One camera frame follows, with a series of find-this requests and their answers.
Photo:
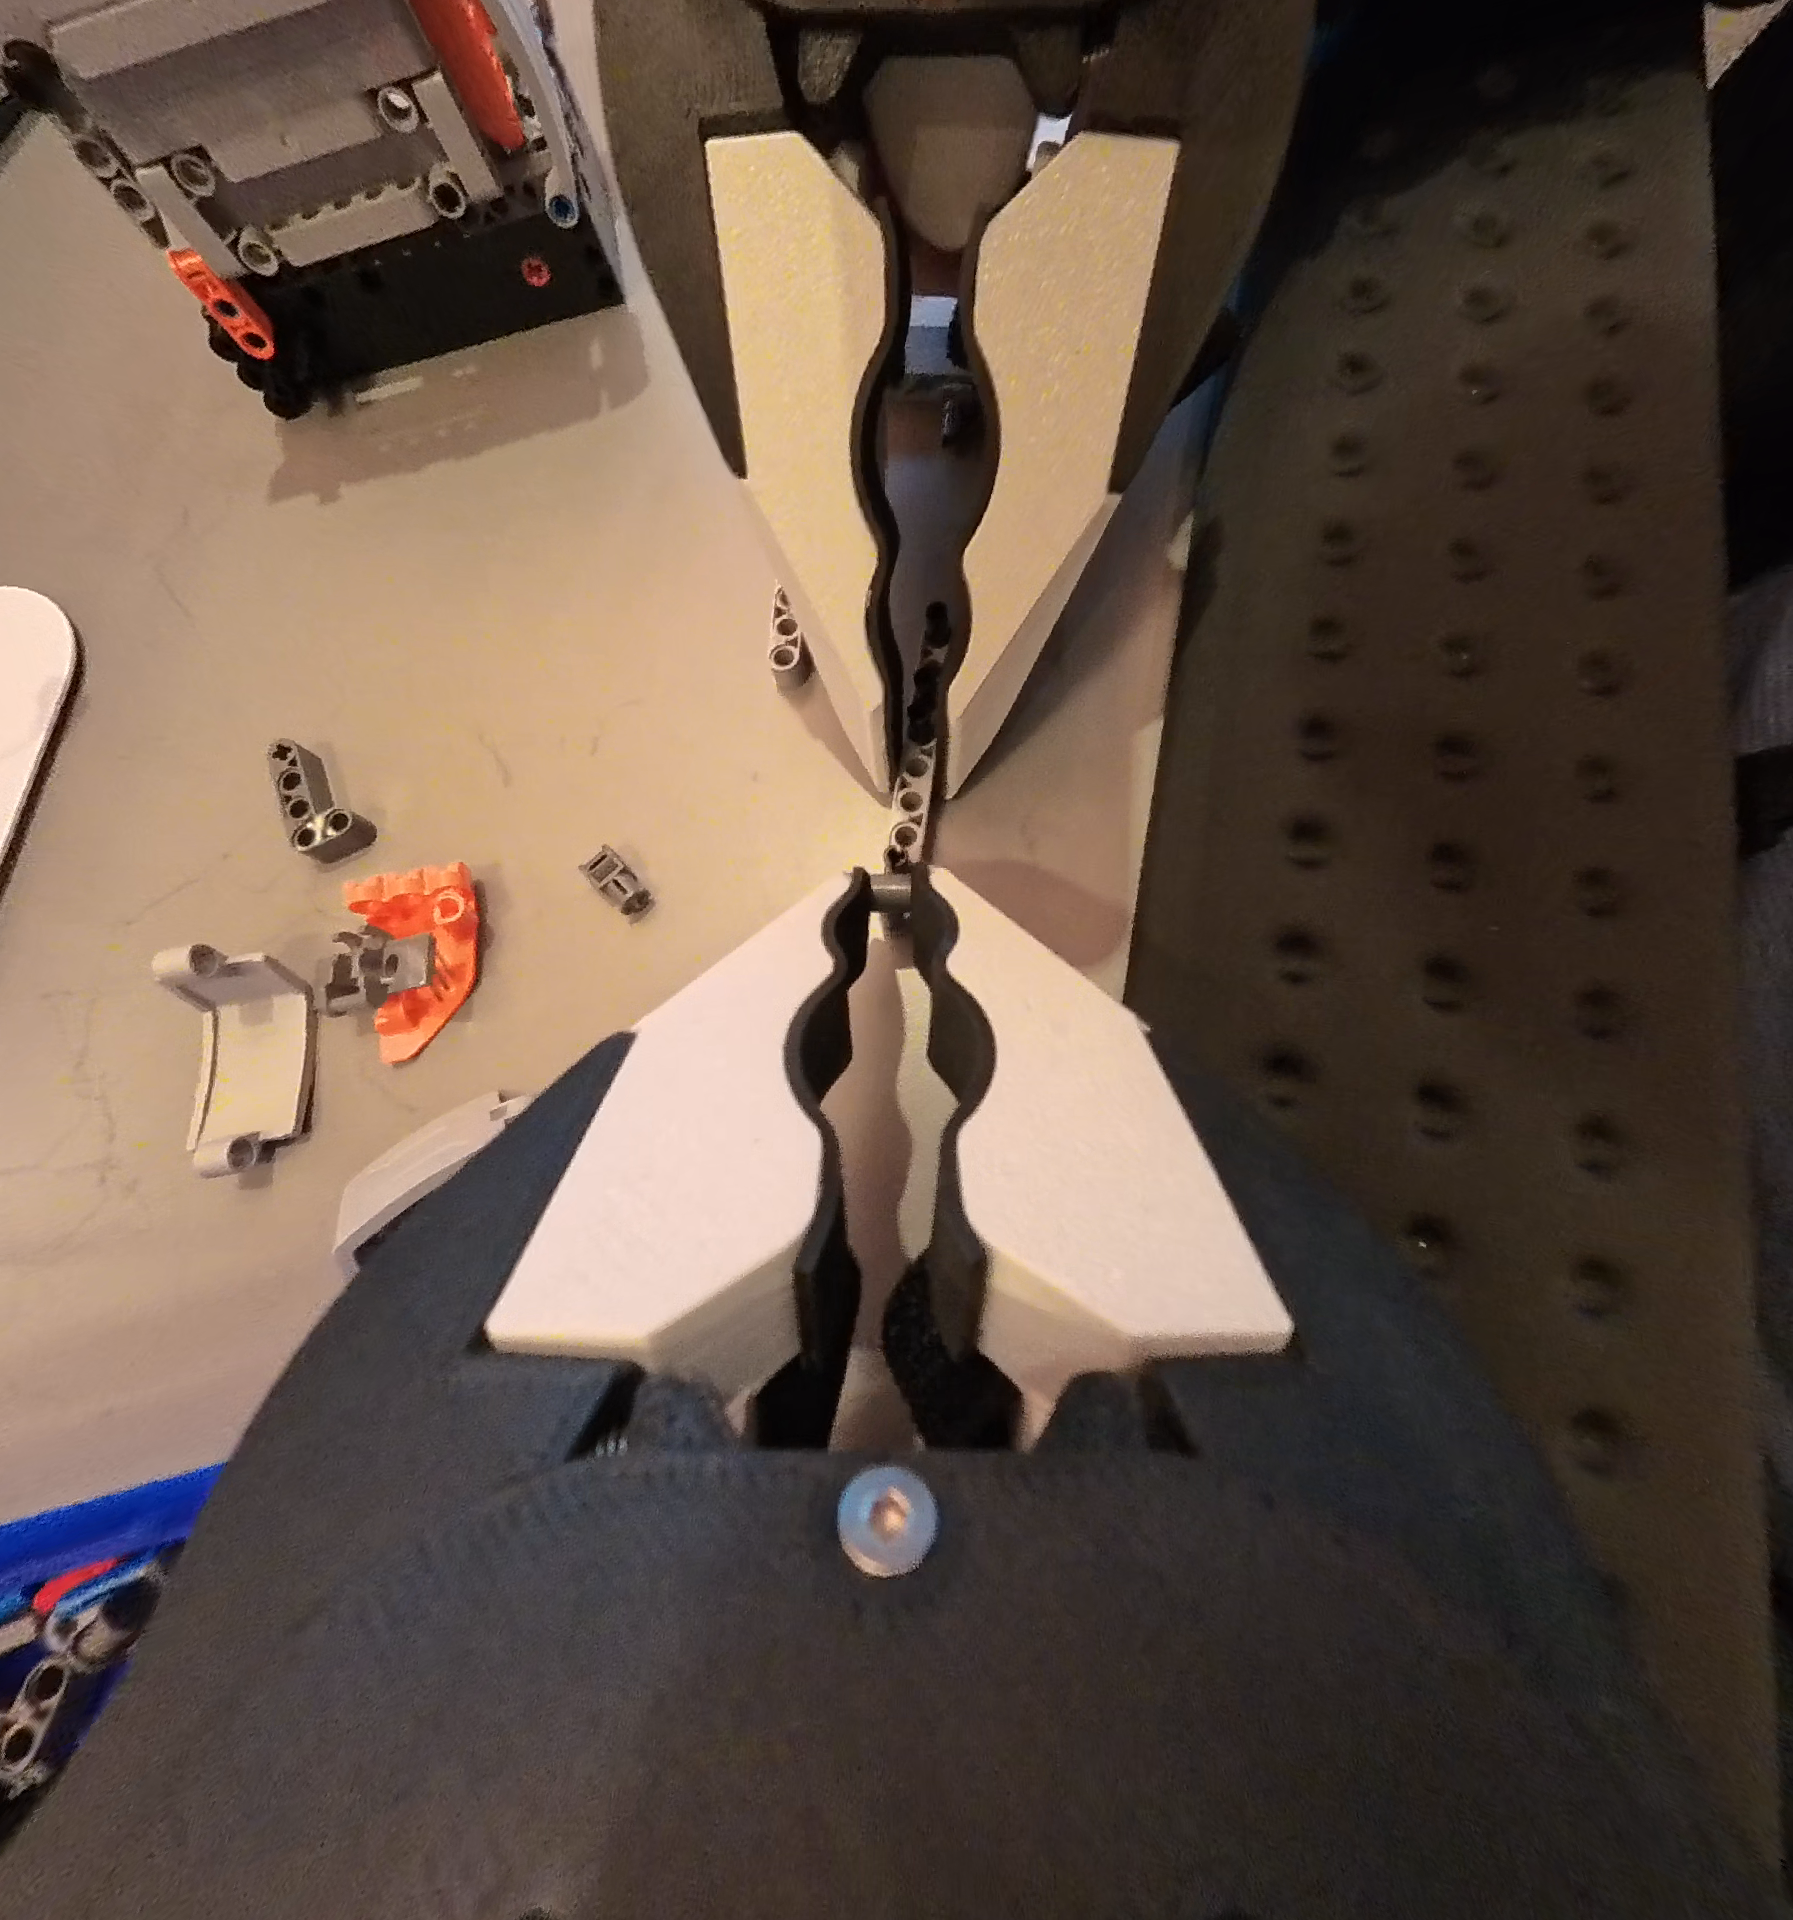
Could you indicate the short grey holed beam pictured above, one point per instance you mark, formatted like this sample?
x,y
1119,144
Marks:
x,y
789,644

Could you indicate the dark grey axle pin connector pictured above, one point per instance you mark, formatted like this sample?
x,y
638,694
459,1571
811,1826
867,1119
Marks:
x,y
615,880

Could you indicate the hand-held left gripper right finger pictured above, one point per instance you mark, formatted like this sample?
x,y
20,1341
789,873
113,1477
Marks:
x,y
1121,1200

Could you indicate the light grey curved panel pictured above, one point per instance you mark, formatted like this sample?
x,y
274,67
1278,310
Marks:
x,y
251,1080

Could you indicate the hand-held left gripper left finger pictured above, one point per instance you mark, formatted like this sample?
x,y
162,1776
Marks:
x,y
670,1200

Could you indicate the small dark grey pin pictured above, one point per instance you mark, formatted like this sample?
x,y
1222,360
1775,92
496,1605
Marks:
x,y
896,897

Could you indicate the grey and black toy vehicle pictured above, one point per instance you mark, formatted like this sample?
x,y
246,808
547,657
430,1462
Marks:
x,y
310,121

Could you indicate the orange curved panel piece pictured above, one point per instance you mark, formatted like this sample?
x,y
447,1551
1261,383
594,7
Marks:
x,y
439,991

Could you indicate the light grey wing panel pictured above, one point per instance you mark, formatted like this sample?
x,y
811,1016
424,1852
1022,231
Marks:
x,y
416,1162

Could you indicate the dark grey bent beam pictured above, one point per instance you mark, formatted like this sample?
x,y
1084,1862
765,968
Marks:
x,y
305,802

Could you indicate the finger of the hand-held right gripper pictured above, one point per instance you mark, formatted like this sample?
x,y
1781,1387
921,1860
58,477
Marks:
x,y
1076,331
791,331

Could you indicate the dark grey connector block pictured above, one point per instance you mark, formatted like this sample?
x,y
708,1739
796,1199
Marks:
x,y
395,968

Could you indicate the long light grey holed beam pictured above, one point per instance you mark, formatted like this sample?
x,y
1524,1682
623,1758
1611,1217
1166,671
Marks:
x,y
910,794

